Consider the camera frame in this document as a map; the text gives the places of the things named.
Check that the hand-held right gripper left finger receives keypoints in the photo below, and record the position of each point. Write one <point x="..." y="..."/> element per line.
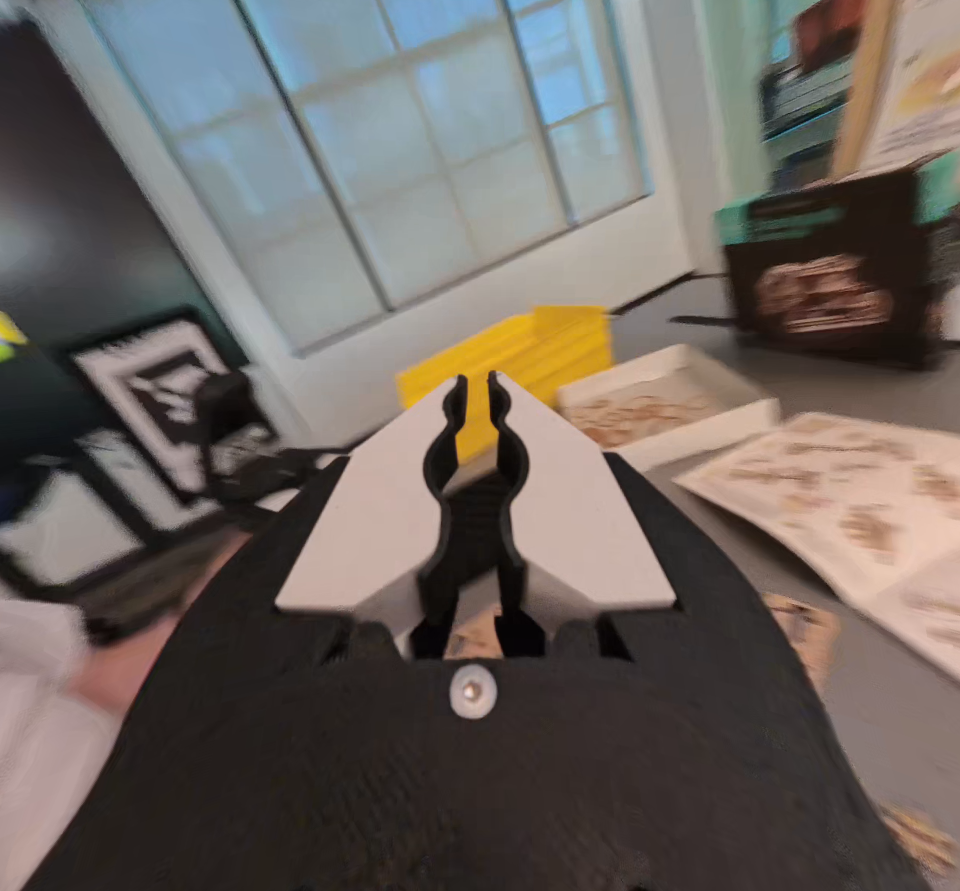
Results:
<point x="360" y="516"/>

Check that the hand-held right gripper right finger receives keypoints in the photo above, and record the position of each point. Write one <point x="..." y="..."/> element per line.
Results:
<point x="592" y="523"/>

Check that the black framed tag sign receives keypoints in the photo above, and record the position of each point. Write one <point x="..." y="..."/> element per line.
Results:
<point x="67" y="523"/>
<point x="161" y="381"/>

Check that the pile of rubber bands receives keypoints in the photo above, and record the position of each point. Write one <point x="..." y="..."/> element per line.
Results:
<point x="637" y="411"/>

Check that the white cardboard tray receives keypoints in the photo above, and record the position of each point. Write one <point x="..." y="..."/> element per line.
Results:
<point x="720" y="426"/>

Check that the yellow plastic bin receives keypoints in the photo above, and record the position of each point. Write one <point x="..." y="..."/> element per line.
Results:
<point x="570" y="351"/>

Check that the instruction booklet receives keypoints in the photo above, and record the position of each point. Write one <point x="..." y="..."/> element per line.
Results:
<point x="825" y="501"/>

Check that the large paned window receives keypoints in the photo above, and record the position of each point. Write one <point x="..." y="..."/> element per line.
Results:
<point x="375" y="118"/>

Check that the black product box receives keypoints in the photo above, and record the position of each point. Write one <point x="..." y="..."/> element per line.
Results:
<point x="825" y="283"/>

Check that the shelf with books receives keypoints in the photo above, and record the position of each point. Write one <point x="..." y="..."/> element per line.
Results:
<point x="817" y="81"/>

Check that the upright printed cardboard panel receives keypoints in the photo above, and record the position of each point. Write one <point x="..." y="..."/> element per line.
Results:
<point x="915" y="58"/>

